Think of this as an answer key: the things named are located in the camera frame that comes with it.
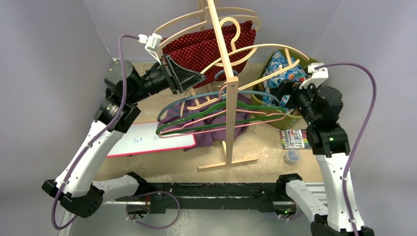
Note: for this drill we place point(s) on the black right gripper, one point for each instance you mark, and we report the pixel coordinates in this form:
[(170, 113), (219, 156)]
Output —
[(287, 90)]

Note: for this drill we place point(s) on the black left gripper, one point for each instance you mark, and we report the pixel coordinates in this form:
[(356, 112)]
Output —
[(179, 78)]

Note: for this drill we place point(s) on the blue floral garment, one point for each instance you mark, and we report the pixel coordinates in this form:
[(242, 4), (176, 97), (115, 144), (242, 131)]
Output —
[(296, 74)]

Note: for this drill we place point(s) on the purple garment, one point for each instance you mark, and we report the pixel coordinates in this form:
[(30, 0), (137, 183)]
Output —
[(204, 139)]

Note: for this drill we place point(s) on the green plastic hanger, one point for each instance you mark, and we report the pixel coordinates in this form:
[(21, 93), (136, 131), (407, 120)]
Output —
[(208, 112)]

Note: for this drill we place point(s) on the grey-blue plastic hanger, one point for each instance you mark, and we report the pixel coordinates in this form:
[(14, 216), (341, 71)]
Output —
[(171, 105)]

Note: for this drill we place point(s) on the wooden hanger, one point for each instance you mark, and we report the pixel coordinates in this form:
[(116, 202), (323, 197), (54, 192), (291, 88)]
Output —
[(197, 49), (260, 47), (182, 19)]

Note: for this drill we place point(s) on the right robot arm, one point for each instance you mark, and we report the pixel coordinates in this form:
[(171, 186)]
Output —
[(320, 108)]

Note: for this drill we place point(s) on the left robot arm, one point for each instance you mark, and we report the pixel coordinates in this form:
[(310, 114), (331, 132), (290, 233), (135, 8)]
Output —
[(75, 189)]

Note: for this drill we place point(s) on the green plastic basket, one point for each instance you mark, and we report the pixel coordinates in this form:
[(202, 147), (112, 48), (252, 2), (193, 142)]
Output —
[(290, 120)]

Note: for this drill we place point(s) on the red polka dot garment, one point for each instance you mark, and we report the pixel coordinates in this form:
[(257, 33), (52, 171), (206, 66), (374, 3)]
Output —
[(195, 51)]

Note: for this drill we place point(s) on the marker pen box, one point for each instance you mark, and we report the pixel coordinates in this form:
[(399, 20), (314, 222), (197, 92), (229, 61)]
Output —
[(294, 139)]

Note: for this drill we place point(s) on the wooden clothes rack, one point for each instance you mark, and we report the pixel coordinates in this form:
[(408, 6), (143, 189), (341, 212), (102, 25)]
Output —
[(231, 90)]

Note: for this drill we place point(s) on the small clear plastic cup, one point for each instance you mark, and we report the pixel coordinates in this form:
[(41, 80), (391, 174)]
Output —
[(292, 156)]

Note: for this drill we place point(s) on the red-edged whiteboard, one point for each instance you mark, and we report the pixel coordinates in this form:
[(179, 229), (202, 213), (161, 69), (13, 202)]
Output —
[(141, 138)]

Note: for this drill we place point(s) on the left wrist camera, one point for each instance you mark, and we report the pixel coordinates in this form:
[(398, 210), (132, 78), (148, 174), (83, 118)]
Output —
[(151, 43)]

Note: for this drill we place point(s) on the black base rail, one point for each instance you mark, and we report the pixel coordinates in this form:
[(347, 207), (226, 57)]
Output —
[(261, 196)]

